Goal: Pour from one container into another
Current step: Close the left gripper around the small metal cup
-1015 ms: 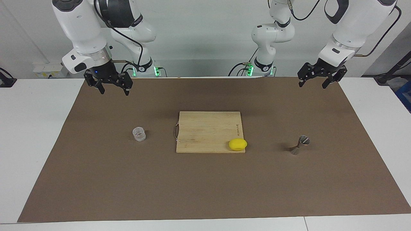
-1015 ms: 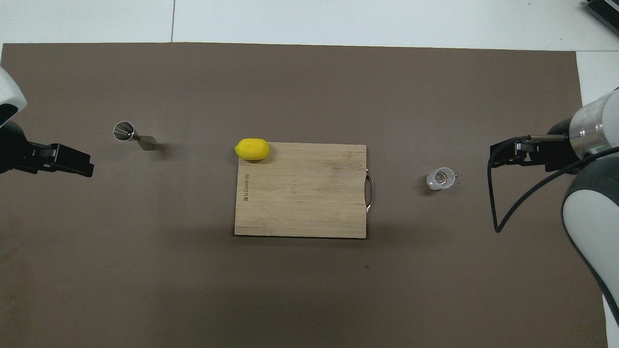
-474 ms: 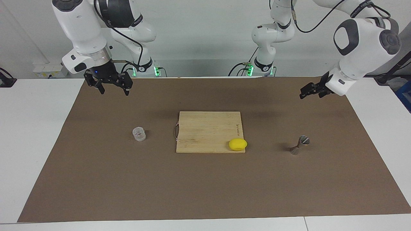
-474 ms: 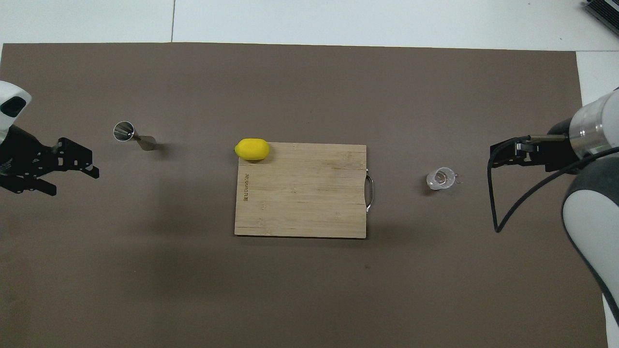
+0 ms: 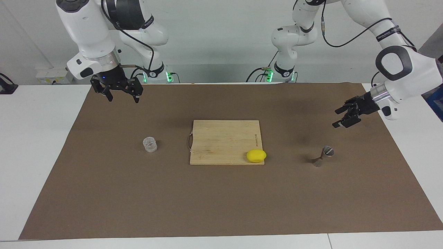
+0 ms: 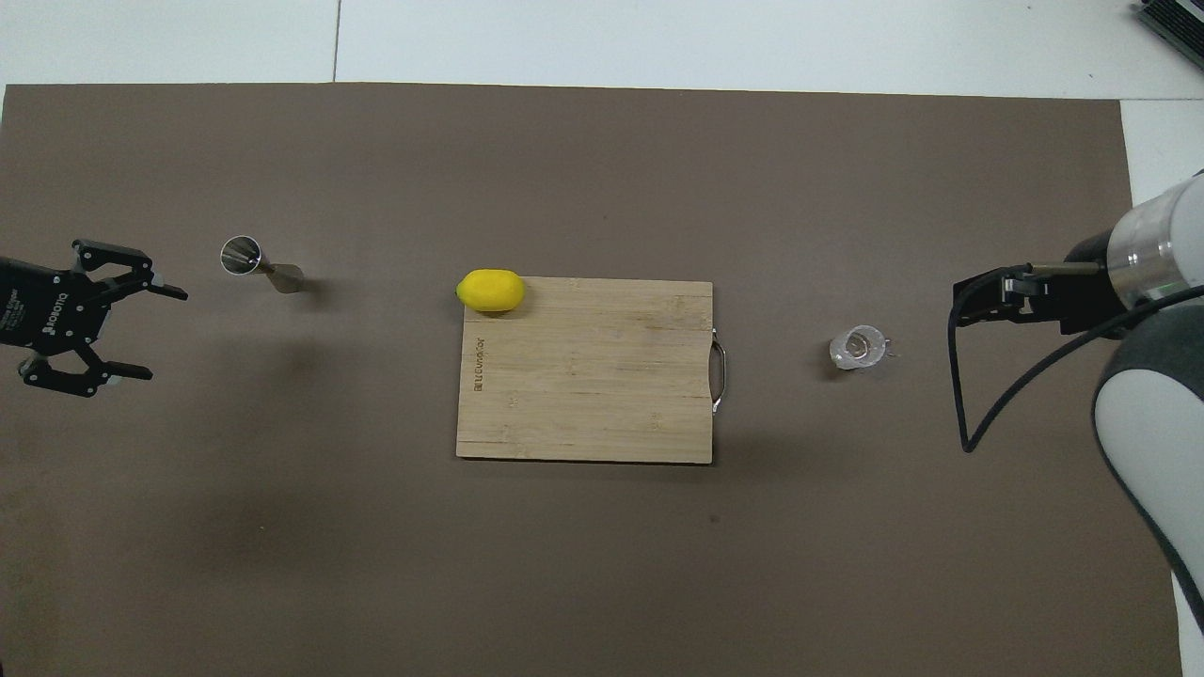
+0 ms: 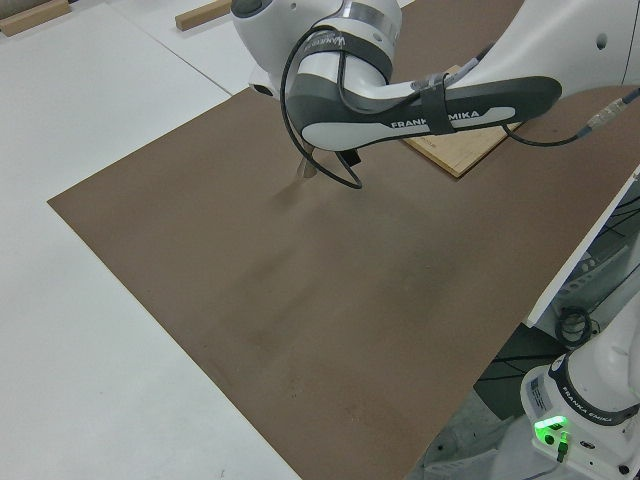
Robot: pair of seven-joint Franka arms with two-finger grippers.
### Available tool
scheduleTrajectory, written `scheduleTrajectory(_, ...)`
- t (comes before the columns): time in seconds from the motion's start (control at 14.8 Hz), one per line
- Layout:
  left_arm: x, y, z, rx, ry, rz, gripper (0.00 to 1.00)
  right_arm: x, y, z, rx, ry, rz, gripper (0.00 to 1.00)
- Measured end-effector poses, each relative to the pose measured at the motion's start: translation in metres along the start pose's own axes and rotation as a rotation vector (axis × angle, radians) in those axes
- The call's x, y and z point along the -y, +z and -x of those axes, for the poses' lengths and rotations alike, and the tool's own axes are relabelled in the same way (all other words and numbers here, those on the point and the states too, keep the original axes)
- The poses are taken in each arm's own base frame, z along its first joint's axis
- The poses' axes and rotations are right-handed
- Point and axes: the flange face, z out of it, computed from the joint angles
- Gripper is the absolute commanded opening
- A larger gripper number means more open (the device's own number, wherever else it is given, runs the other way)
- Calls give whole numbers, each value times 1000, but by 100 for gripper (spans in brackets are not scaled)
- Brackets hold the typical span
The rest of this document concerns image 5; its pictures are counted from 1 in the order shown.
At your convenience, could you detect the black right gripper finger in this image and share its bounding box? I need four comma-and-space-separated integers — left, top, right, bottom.
125, 78, 143, 103
91, 78, 114, 102

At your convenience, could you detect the black base cable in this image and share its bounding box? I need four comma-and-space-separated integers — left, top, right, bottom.
130, 66, 146, 84
246, 51, 279, 83

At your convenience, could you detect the black right base cable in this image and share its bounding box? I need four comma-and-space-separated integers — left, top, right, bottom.
130, 66, 146, 84

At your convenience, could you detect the wooden cutting board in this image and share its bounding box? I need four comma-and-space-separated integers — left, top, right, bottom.
187, 120, 265, 166

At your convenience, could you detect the small clear glass cup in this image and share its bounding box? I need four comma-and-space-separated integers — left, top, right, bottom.
143, 137, 158, 153

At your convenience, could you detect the steel double jigger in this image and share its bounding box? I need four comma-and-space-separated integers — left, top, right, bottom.
313, 146, 334, 168

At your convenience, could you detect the black left base cable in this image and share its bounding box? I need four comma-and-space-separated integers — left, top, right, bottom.
246, 51, 279, 83

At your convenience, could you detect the blue crate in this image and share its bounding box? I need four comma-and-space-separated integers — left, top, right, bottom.
426, 85, 443, 122

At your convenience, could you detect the brown table mat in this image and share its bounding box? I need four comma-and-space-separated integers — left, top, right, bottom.
18, 82, 443, 240

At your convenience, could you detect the yellow lemon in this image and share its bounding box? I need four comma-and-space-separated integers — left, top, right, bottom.
246, 149, 267, 163

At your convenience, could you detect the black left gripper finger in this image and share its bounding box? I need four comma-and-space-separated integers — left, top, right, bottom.
335, 96, 362, 114
332, 108, 362, 129

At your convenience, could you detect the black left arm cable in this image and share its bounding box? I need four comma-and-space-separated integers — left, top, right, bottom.
320, 0, 417, 87

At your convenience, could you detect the white wall socket box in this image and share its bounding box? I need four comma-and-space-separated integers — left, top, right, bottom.
36, 67, 74, 84

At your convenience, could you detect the black clamp mount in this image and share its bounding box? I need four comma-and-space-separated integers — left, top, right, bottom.
0, 73, 18, 94

